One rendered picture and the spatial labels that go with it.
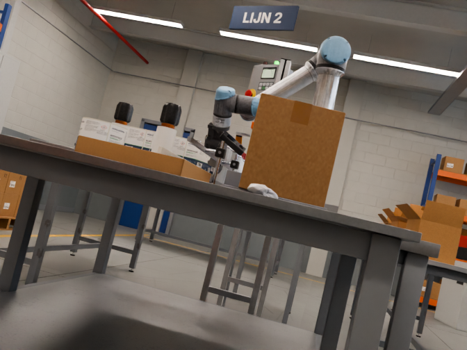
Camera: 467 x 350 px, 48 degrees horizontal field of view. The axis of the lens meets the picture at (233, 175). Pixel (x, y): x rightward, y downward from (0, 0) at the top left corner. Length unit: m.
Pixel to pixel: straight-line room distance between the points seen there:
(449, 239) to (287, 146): 2.39
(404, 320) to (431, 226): 2.10
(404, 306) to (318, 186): 0.43
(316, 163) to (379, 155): 8.61
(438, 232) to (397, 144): 6.51
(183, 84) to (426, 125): 4.64
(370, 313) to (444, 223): 2.59
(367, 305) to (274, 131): 0.56
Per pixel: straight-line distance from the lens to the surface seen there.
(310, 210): 1.10
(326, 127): 1.48
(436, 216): 3.68
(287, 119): 1.47
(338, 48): 2.11
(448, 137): 10.16
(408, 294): 1.62
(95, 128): 2.31
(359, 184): 9.97
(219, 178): 2.22
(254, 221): 1.15
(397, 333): 1.63
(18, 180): 6.32
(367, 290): 1.14
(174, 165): 1.18
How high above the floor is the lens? 0.78
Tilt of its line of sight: 4 degrees up
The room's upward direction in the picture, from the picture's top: 14 degrees clockwise
